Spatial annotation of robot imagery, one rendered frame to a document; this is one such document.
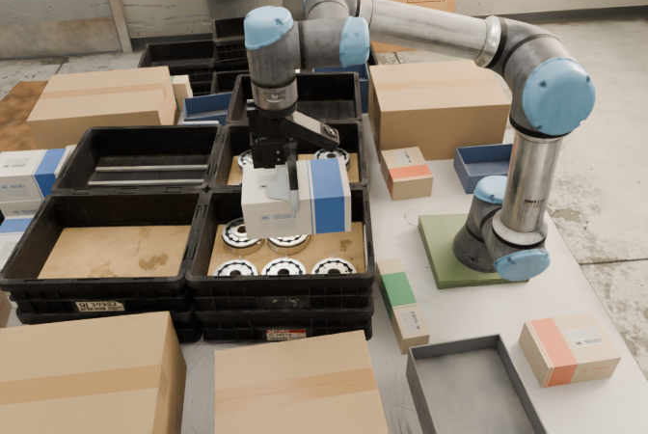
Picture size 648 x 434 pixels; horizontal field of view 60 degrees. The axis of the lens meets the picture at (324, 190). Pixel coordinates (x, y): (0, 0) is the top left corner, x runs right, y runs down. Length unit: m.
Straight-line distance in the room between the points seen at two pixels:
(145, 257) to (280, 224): 0.47
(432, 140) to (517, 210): 0.67
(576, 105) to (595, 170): 2.19
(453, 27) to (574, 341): 0.71
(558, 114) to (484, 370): 0.56
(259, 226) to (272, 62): 0.33
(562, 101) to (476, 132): 0.85
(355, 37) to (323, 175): 0.30
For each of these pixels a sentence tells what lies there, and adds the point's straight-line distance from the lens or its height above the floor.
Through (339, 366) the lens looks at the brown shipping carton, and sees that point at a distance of 1.12.
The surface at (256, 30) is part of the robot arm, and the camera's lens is 0.87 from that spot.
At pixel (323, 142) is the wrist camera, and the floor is 1.24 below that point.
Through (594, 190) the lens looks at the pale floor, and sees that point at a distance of 3.07.
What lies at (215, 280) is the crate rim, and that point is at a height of 0.93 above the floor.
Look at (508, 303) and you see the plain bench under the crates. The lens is 1.47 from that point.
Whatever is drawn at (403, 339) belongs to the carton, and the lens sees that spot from 1.28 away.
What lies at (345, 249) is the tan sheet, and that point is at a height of 0.83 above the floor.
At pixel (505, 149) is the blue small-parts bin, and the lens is 1.88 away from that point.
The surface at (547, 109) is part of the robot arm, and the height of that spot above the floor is 1.30.
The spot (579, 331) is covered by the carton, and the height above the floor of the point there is 0.77.
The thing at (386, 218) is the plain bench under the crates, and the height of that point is 0.70.
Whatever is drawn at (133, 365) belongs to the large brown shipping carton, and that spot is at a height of 0.90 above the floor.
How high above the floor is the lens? 1.80
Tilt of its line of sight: 40 degrees down
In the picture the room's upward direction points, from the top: 2 degrees counter-clockwise
